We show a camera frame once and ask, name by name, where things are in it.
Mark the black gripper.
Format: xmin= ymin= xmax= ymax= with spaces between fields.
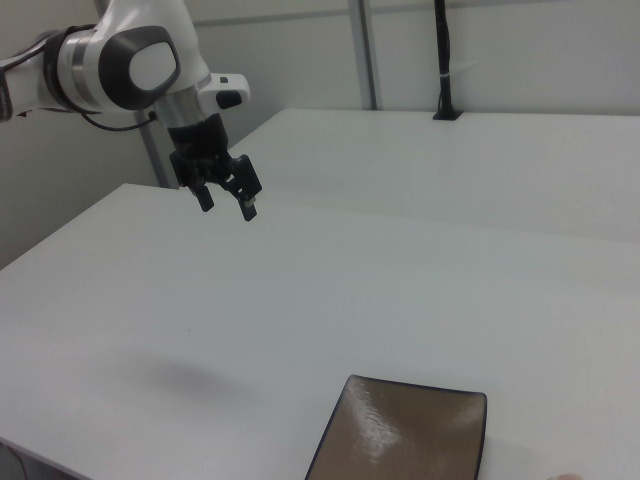
xmin=166 ymin=113 xmax=264 ymax=223

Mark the brown square ceramic plate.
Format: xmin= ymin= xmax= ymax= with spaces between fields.
xmin=303 ymin=373 xmax=489 ymax=480

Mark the white side table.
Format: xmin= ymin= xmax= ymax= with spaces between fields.
xmin=229 ymin=107 xmax=640 ymax=246

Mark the black pole with clamp base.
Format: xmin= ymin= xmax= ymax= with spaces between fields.
xmin=431 ymin=0 xmax=464 ymax=122

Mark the grey metal partition post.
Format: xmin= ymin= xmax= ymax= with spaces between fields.
xmin=348 ymin=0 xmax=379 ymax=111
xmin=140 ymin=117 xmax=172 ymax=189

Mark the black cable on robot arm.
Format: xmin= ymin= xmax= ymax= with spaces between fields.
xmin=78 ymin=110 xmax=159 ymax=132

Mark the thin dark cable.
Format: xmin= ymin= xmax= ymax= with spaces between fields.
xmin=0 ymin=443 xmax=29 ymax=480

